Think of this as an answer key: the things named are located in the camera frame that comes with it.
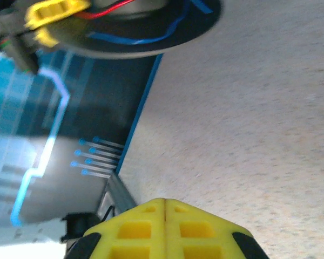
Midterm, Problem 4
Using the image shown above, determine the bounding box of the blue cable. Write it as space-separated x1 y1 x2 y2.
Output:
87 0 214 46

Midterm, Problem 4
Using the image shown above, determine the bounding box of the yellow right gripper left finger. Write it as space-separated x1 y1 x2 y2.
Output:
66 198 166 259

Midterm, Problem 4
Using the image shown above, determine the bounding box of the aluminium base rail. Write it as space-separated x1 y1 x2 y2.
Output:
97 172 138 216

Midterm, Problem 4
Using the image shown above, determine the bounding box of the round black plate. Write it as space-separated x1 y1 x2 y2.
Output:
40 0 224 59

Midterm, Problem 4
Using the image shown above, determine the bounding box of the red cable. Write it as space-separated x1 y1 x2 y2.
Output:
79 0 133 19

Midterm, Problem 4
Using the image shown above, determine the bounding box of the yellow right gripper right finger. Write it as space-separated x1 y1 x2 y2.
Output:
165 199 269 259

